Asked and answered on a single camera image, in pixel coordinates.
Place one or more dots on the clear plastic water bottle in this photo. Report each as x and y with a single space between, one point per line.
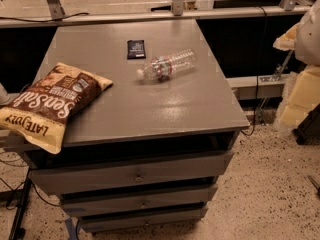
164 67

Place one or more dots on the grey drawer cabinet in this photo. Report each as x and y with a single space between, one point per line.
193 112

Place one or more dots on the small dark snack packet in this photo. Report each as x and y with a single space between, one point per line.
136 49

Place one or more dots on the middle grey drawer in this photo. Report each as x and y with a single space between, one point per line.
139 200

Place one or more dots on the grey drawer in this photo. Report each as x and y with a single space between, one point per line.
139 200
102 176
143 218

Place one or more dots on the bottom grey drawer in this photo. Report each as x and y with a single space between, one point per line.
143 218

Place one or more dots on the top grey drawer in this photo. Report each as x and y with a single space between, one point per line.
102 176

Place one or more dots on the yellow brown chips bag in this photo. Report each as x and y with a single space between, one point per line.
41 112

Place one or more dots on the yellow foam padding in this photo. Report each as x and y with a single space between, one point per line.
301 94

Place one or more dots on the black stand leg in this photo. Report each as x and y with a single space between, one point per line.
16 232

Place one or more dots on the grey metal frame rail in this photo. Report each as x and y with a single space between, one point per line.
217 13

